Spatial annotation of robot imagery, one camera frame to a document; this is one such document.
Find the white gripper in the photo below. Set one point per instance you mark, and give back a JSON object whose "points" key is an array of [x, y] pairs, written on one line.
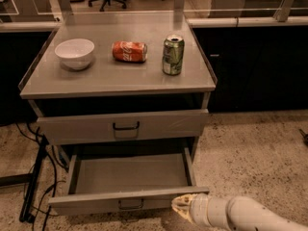
{"points": [[197, 208]]}

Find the grey drawer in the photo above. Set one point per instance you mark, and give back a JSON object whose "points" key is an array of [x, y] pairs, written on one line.
{"points": [[106, 185], [75, 129]]}

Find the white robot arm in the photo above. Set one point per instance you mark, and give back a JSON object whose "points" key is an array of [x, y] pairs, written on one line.
{"points": [[239, 213]]}

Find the grey drawer cabinet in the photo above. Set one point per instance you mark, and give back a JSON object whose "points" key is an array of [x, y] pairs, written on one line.
{"points": [[109, 86]]}

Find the black metal stand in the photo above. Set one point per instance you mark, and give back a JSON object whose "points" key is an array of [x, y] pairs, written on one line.
{"points": [[25, 214]]}

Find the dark low cabinet right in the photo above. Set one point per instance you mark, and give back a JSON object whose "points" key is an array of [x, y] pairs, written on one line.
{"points": [[258, 68]]}

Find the green soda can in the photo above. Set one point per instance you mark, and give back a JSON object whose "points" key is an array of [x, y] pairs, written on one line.
{"points": [[173, 53]]}

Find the crushed red cola can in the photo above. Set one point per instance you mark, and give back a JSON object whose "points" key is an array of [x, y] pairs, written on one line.
{"points": [[129, 51]]}

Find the white ceramic bowl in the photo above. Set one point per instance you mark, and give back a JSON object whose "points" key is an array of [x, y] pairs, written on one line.
{"points": [[75, 53]]}

